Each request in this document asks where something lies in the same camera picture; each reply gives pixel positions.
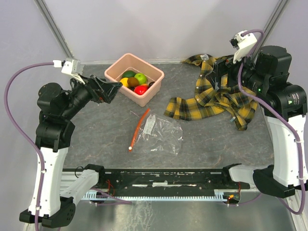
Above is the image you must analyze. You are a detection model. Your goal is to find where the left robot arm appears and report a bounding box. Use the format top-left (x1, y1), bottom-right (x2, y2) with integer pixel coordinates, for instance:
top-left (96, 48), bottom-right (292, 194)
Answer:
top-left (19, 75), bottom-right (122, 228)

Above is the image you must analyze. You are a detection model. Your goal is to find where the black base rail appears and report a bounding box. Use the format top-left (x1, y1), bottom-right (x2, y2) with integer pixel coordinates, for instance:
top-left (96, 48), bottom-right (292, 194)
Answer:
top-left (74, 164), bottom-right (251, 197)

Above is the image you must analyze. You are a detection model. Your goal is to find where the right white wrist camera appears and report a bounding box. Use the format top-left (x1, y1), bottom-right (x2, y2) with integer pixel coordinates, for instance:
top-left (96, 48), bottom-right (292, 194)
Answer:
top-left (230, 30), bottom-right (257, 64)

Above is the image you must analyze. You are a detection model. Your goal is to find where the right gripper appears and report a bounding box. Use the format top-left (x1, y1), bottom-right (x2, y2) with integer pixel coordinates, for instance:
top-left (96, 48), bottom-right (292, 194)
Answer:
top-left (205, 46), bottom-right (269, 94)

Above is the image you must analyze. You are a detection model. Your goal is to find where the red fake tomato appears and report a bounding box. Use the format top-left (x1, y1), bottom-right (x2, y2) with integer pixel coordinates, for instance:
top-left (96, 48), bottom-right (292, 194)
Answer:
top-left (134, 85), bottom-right (148, 95)

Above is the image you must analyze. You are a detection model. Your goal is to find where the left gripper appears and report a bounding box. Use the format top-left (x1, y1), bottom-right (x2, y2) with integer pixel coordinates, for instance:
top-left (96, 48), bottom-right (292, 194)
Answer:
top-left (61, 72), bottom-right (123, 119)

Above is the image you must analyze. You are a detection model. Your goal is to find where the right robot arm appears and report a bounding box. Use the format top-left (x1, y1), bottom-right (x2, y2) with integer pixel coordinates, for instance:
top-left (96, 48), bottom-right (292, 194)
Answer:
top-left (209, 46), bottom-right (308, 198)

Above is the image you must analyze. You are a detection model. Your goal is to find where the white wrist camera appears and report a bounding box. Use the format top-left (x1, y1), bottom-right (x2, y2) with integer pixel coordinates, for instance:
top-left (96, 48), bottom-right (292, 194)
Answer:
top-left (53, 58), bottom-right (85, 85)
top-left (230, 30), bottom-right (257, 64)

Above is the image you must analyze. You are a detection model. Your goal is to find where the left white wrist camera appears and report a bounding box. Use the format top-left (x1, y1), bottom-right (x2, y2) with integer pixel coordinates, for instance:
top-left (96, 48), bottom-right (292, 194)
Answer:
top-left (53, 58), bottom-right (85, 85)

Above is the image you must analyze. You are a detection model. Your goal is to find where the clear zip top bag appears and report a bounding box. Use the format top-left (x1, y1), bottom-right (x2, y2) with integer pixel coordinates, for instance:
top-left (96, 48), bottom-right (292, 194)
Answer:
top-left (128, 108), bottom-right (183, 155)

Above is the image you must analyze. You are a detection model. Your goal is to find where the yellow plaid shirt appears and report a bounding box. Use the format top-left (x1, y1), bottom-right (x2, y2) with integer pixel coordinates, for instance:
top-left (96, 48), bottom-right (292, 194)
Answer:
top-left (164, 54), bottom-right (258, 131)

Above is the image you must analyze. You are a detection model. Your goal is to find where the green fake apple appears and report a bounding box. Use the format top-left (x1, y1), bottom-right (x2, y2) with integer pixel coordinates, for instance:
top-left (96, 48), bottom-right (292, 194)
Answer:
top-left (135, 73), bottom-right (147, 85)

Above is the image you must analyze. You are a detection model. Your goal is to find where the dark green fake avocado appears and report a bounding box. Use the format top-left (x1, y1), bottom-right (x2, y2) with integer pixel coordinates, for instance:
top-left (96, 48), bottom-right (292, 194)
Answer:
top-left (122, 70), bottom-right (136, 78)

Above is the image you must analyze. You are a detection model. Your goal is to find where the brown fake kiwi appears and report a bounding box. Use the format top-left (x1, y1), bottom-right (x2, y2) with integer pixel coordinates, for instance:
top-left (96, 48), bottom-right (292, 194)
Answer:
top-left (127, 77), bottom-right (140, 88)

